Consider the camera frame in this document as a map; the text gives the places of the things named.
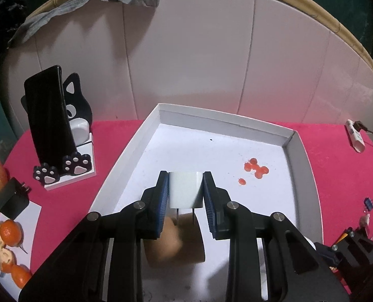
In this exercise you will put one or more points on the white charger plug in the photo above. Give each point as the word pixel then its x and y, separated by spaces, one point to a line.
pixel 186 192

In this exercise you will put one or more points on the orange tangerine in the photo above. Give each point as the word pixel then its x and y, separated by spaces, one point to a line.
pixel 10 232
pixel 20 276

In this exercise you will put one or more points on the bamboo rim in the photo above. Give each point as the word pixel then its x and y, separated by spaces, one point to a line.
pixel 315 9

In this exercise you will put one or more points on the brown tape roll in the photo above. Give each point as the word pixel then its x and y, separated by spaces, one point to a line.
pixel 189 245

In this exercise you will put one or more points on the blue binder clip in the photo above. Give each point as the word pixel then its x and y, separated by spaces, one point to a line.
pixel 368 204

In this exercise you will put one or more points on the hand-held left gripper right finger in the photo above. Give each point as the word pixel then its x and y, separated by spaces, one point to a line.
pixel 209 201

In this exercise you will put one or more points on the black white cat phone stand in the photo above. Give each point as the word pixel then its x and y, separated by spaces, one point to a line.
pixel 79 100

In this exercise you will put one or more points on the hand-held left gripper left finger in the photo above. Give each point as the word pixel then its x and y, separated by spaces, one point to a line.
pixel 163 201

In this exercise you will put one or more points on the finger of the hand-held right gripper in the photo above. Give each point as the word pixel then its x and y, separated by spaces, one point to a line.
pixel 357 248

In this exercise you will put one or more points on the white charging device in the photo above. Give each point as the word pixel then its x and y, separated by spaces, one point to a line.
pixel 356 137

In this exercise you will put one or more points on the black charger plug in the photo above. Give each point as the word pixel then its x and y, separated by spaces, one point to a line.
pixel 12 199

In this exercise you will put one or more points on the pink tablecloth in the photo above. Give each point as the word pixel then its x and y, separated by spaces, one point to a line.
pixel 331 179

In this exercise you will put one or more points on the white cardboard tray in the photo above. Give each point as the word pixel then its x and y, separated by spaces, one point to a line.
pixel 205 144

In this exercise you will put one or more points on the black smartphone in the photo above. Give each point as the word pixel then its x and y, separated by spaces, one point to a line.
pixel 48 116

